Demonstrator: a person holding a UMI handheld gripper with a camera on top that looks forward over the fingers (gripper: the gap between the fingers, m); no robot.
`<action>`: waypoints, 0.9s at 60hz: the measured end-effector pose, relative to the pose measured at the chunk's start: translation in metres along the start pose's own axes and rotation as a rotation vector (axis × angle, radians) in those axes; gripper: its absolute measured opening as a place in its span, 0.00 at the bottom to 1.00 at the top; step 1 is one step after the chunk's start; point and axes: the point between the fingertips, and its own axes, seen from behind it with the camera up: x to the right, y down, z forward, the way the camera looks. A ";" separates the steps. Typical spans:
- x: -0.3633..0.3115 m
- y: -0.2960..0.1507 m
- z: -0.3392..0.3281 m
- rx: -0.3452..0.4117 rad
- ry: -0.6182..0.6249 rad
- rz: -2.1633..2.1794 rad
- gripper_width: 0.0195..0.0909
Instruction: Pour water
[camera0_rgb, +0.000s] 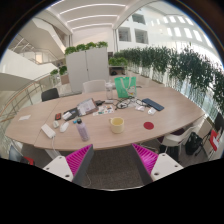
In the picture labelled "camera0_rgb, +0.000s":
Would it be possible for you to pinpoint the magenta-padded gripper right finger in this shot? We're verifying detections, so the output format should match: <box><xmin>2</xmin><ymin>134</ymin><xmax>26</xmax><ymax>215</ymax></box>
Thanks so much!
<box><xmin>131</xmin><ymin>143</ymin><xmax>184</xmax><ymax>186</ymax></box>

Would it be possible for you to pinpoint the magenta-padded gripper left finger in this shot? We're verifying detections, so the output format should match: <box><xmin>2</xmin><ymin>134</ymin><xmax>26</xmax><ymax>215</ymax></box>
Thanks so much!
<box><xmin>42</xmin><ymin>143</ymin><xmax>95</xmax><ymax>186</ymax></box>

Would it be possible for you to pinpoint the white chair with dark seat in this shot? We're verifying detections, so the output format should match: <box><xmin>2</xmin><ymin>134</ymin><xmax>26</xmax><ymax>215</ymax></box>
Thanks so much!
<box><xmin>159</xmin><ymin>116</ymin><xmax>207</xmax><ymax>158</ymax></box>

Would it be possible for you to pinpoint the white computer mouse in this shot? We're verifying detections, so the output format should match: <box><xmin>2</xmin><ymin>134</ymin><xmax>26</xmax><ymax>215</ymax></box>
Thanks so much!
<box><xmin>59</xmin><ymin>121</ymin><xmax>70</xmax><ymax>133</ymax></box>

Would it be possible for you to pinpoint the white power adapter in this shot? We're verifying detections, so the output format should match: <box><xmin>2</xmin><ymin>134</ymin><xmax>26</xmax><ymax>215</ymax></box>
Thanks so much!
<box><xmin>40</xmin><ymin>123</ymin><xmax>57</xmax><ymax>139</ymax></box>

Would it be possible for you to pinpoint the purple drink bottle black cap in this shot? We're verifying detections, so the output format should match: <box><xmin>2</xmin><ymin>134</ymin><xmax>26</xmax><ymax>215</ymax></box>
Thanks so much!
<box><xmin>75</xmin><ymin>118</ymin><xmax>91</xmax><ymax>142</ymax></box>

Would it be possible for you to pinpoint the flat round red coaster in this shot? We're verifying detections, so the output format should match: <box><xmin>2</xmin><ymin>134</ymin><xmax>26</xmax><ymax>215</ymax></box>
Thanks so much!
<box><xmin>143</xmin><ymin>121</ymin><xmax>155</xmax><ymax>131</ymax></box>

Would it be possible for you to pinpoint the black backpack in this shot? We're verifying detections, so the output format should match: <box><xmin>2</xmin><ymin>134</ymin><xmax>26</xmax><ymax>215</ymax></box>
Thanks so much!
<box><xmin>185</xmin><ymin>131</ymin><xmax>204</xmax><ymax>156</ymax></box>

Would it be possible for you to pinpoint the pale yellow mug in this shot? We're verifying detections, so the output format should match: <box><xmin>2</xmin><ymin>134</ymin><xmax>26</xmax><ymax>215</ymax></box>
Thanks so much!
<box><xmin>109</xmin><ymin>116</ymin><xmax>126</xmax><ymax>135</ymax></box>

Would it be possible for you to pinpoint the dark blue tablet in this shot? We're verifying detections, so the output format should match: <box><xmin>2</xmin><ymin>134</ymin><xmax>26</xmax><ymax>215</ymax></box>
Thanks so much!
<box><xmin>141</xmin><ymin>97</ymin><xmax>165</xmax><ymax>112</ymax></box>

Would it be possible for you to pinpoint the open notebook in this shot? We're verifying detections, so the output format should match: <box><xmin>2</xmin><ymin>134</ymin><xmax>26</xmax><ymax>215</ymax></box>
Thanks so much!
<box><xmin>76</xmin><ymin>97</ymin><xmax>100</xmax><ymax>117</ymax></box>

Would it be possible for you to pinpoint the white paper sheet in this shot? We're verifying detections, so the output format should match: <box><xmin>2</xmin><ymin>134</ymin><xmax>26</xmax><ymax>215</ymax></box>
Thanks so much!
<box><xmin>18</xmin><ymin>114</ymin><xmax>32</xmax><ymax>122</ymax></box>

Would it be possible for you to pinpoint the red chair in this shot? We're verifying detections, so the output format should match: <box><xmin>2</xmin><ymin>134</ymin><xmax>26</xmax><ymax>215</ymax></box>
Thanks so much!
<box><xmin>207</xmin><ymin>112</ymin><xmax>224</xmax><ymax>160</ymax></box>

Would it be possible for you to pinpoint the black chair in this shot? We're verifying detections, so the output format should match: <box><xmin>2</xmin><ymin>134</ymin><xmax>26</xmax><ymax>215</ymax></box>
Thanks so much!
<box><xmin>40</xmin><ymin>87</ymin><xmax>60</xmax><ymax>103</ymax></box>

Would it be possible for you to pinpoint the green tote bag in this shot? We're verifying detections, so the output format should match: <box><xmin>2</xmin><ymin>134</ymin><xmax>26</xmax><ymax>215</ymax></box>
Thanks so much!
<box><xmin>113</xmin><ymin>76</ymin><xmax>138</xmax><ymax>99</ymax></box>

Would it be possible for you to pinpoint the clear plastic bottle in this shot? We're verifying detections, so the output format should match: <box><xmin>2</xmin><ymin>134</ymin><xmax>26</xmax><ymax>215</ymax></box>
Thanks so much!
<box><xmin>105</xmin><ymin>81</ymin><xmax>114</xmax><ymax>101</ymax></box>

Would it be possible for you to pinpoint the row of green planters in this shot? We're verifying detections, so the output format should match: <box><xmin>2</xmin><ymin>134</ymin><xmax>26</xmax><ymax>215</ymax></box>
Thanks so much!
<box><xmin>113</xmin><ymin>45</ymin><xmax>224</xmax><ymax>116</ymax></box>

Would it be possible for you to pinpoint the white cabinet with plants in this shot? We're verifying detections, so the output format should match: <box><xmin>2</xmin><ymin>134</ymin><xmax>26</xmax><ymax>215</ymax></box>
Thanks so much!
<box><xmin>64</xmin><ymin>41</ymin><xmax>110</xmax><ymax>94</ymax></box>

